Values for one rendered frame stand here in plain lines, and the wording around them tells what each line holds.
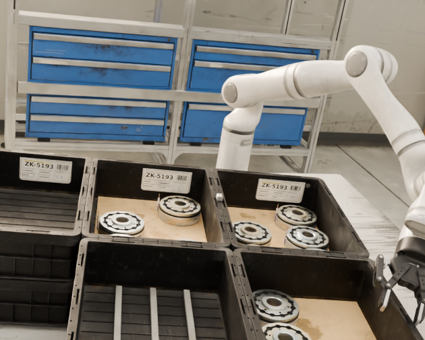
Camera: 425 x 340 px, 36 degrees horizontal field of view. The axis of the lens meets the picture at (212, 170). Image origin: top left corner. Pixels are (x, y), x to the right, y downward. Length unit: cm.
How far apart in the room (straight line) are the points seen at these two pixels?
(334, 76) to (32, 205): 79
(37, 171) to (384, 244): 102
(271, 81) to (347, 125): 326
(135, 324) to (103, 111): 224
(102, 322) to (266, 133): 255
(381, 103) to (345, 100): 338
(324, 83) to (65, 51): 188
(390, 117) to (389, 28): 340
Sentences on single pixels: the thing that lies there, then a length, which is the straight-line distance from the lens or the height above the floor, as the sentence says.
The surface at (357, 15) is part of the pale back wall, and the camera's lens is 468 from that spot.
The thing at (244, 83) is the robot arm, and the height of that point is 112.
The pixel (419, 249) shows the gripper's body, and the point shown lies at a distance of 128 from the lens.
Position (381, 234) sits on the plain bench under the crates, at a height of 70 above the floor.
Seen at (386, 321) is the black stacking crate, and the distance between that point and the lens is 131.
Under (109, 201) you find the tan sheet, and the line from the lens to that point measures 166.
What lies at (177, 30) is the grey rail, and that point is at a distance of 331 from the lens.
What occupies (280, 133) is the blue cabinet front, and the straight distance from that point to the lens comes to 370.
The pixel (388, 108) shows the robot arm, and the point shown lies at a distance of 145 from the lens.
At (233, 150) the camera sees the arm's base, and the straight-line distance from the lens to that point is 184.
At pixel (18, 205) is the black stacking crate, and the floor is 83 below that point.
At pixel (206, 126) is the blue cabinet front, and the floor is 42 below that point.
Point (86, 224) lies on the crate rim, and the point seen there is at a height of 93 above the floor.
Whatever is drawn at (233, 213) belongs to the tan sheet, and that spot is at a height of 83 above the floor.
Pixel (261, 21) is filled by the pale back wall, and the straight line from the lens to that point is 440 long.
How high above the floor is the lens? 158
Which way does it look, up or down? 23 degrees down
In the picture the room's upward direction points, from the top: 9 degrees clockwise
